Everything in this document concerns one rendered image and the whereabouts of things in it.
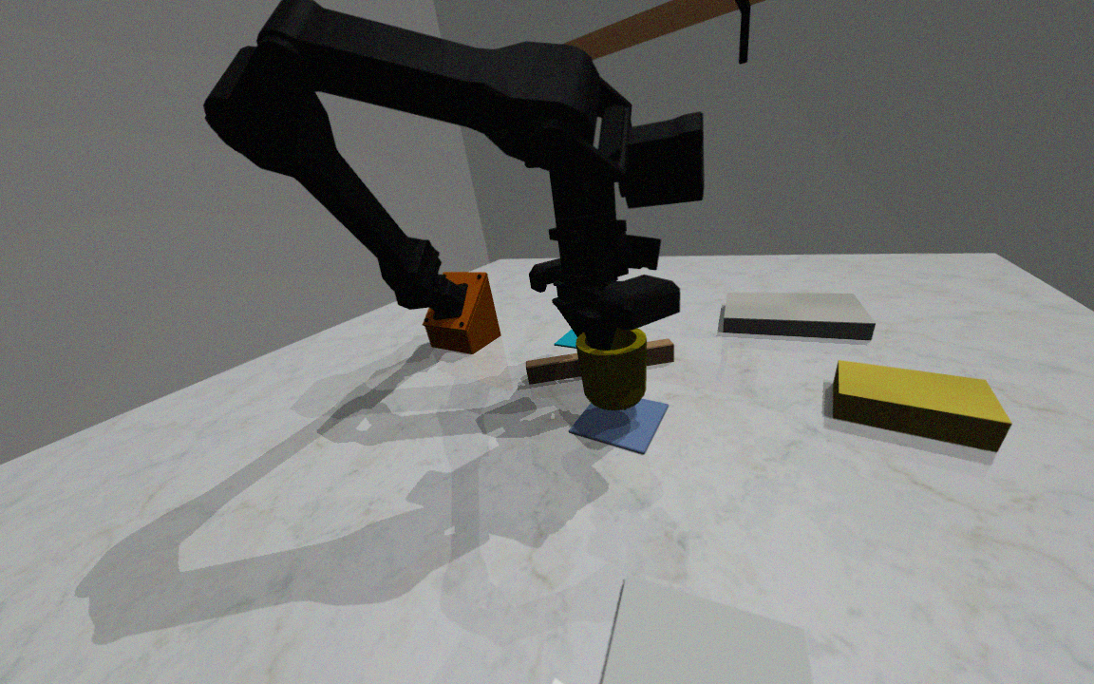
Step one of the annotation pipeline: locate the long wooden bar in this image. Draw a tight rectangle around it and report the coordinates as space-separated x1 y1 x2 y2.
526 338 674 385

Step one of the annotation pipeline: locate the olive-yellow cup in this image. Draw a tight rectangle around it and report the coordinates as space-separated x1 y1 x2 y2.
575 328 647 410

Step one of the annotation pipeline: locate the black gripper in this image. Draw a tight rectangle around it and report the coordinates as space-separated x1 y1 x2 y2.
529 210 680 351

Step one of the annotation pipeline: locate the yellow flat block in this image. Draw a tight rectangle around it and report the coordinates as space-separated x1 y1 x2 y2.
833 361 1012 452

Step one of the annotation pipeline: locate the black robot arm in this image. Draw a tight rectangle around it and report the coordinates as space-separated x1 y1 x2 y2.
203 0 705 320

